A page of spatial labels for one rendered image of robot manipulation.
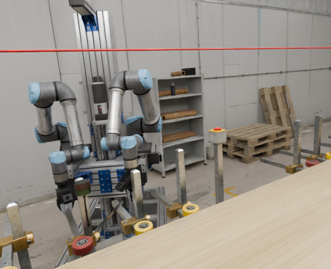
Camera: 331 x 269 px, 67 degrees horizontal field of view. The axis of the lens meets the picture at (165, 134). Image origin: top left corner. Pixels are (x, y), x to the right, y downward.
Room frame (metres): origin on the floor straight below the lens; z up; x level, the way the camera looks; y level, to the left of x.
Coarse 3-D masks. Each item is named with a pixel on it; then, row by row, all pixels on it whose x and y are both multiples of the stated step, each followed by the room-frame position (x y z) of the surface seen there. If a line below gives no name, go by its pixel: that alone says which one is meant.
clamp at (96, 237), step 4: (96, 232) 1.00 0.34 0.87; (76, 236) 0.98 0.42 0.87; (80, 236) 0.98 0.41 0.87; (92, 236) 0.97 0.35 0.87; (96, 236) 0.99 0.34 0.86; (96, 240) 0.98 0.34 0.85; (100, 240) 0.99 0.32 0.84; (68, 244) 0.93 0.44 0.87; (96, 244) 0.98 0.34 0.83; (68, 248) 0.92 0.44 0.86; (72, 252) 0.93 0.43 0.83
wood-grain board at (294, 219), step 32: (256, 192) 1.21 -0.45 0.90; (288, 192) 1.18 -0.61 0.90; (320, 192) 1.16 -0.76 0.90; (192, 224) 0.96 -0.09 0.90; (224, 224) 0.94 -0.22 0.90; (256, 224) 0.93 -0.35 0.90; (288, 224) 0.91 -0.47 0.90; (320, 224) 0.89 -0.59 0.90; (96, 256) 0.80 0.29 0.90; (128, 256) 0.79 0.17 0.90; (160, 256) 0.78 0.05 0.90; (192, 256) 0.77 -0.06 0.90; (224, 256) 0.75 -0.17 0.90; (256, 256) 0.74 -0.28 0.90; (288, 256) 0.73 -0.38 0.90; (320, 256) 0.72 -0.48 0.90
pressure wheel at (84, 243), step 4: (84, 236) 0.92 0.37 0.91; (88, 236) 0.92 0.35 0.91; (76, 240) 0.90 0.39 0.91; (80, 240) 0.90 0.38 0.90; (84, 240) 0.90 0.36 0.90; (88, 240) 0.90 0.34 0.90; (92, 240) 0.90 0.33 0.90; (72, 244) 0.88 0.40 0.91; (76, 244) 0.88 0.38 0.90; (80, 244) 0.88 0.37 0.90; (84, 244) 0.87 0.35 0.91; (88, 244) 0.87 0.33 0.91; (92, 244) 0.89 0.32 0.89; (72, 248) 0.87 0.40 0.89; (76, 248) 0.85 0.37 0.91; (80, 248) 0.85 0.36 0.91; (84, 248) 0.85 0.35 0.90; (88, 248) 0.86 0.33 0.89; (92, 248) 0.88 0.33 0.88; (76, 252) 0.85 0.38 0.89; (80, 252) 0.85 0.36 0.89; (84, 252) 0.85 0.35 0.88; (88, 252) 0.86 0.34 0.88
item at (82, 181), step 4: (80, 180) 0.96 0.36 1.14; (84, 180) 0.96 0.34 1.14; (88, 180) 0.95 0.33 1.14; (76, 184) 0.92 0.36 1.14; (80, 184) 0.92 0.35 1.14; (80, 196) 0.92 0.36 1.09; (84, 196) 0.94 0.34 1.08; (84, 200) 0.94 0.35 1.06; (88, 220) 0.97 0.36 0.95; (88, 224) 0.97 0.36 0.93
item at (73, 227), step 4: (68, 212) 1.22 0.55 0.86; (68, 216) 1.18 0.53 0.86; (72, 216) 1.18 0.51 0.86; (68, 220) 1.14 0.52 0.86; (72, 220) 1.14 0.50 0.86; (68, 224) 1.14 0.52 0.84; (72, 224) 1.10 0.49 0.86; (72, 228) 1.07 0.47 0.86; (76, 228) 1.06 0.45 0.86; (72, 232) 1.04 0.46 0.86; (76, 232) 1.03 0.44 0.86; (80, 256) 0.87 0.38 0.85
